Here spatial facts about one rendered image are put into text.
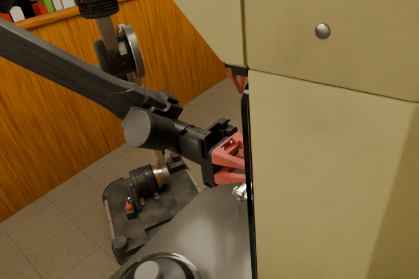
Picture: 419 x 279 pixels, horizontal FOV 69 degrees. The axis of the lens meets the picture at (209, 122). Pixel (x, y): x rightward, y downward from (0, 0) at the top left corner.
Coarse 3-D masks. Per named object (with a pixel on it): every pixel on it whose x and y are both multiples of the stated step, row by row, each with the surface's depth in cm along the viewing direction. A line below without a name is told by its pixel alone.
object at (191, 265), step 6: (162, 252) 39; (168, 252) 38; (144, 258) 38; (180, 258) 38; (186, 258) 37; (132, 264) 38; (186, 264) 37; (192, 264) 37; (126, 270) 37; (192, 270) 36; (198, 270) 36; (120, 276) 36; (198, 276) 35
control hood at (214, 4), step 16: (176, 0) 24; (192, 0) 23; (208, 0) 22; (224, 0) 21; (240, 0) 21; (192, 16) 24; (208, 16) 23; (224, 16) 22; (240, 16) 21; (208, 32) 24; (224, 32) 23; (240, 32) 22; (224, 48) 23; (240, 48) 23; (240, 64) 23
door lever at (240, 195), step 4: (244, 184) 41; (236, 188) 41; (240, 188) 41; (244, 188) 41; (236, 192) 40; (240, 192) 40; (244, 192) 40; (236, 196) 40; (240, 196) 40; (244, 196) 40; (240, 200) 40; (244, 200) 40
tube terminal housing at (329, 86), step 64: (256, 0) 20; (320, 0) 17; (384, 0) 15; (256, 64) 22; (320, 64) 19; (384, 64) 17; (256, 128) 25; (320, 128) 21; (384, 128) 18; (256, 192) 30; (320, 192) 24; (384, 192) 21; (320, 256) 28; (384, 256) 24
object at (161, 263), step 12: (144, 264) 33; (156, 264) 32; (168, 264) 36; (180, 264) 36; (132, 276) 35; (144, 276) 31; (156, 276) 31; (168, 276) 34; (180, 276) 34; (192, 276) 35
